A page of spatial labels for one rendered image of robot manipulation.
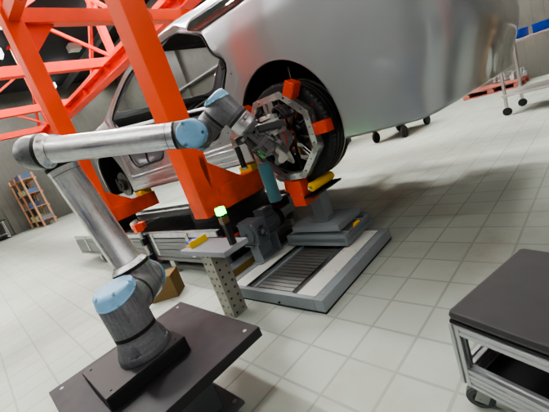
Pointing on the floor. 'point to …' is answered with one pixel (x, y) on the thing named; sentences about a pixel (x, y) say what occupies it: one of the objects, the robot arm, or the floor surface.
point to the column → (225, 285)
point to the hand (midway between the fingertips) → (292, 158)
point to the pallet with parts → (500, 83)
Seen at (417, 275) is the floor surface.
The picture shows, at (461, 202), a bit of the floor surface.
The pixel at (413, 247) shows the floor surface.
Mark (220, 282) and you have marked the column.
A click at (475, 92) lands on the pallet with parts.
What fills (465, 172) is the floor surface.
